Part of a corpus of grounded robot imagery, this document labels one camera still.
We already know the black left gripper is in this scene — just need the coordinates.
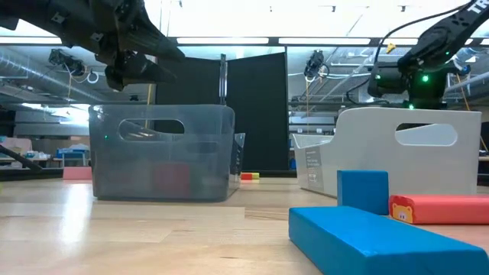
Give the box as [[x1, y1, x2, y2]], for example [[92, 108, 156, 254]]
[[57, 0, 186, 92]]

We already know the long pink block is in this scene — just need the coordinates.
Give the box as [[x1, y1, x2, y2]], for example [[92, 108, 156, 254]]
[[62, 167, 93, 181]]

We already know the white plastic bin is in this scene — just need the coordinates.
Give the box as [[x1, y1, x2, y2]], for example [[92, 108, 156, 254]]
[[292, 106, 483, 199]]

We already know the blue cube block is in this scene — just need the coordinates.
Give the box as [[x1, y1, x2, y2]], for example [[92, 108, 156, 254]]
[[336, 170, 390, 216]]

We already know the long blue block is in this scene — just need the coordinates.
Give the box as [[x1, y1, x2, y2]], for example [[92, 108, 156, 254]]
[[288, 205, 489, 275]]

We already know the orange-red lion face block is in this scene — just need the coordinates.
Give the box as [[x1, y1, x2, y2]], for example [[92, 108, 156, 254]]
[[388, 194, 489, 225]]

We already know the black room divider panel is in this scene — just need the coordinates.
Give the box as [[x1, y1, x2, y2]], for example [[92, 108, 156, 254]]
[[154, 57, 223, 134], [225, 52, 290, 172]]

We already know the dark translucent plastic bin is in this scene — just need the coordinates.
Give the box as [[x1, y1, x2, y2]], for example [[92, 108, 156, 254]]
[[88, 104, 246, 202]]

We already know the blue storage crate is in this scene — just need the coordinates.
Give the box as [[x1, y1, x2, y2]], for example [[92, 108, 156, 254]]
[[56, 147, 91, 168]]

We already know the black overhead beam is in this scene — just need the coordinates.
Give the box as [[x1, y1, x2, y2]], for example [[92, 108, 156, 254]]
[[0, 35, 489, 49]]

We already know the black hanging ceiling device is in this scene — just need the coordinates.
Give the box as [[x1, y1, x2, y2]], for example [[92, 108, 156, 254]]
[[303, 49, 330, 83]]

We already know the yellow hanging cable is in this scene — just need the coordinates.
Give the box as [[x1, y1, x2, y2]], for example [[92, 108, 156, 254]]
[[144, 82, 154, 129]]

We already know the black ceiling cable bundle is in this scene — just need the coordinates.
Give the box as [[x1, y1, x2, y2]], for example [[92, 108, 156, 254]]
[[47, 48, 100, 85]]

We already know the silver divider hinge post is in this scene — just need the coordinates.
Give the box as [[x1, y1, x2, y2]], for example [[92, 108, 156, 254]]
[[219, 53, 228, 106]]

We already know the silver ventilation duct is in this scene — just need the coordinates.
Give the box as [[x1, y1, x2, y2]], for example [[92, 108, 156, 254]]
[[0, 47, 108, 104]]

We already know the black curved cable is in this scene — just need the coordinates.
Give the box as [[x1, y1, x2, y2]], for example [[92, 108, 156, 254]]
[[0, 144, 44, 173]]

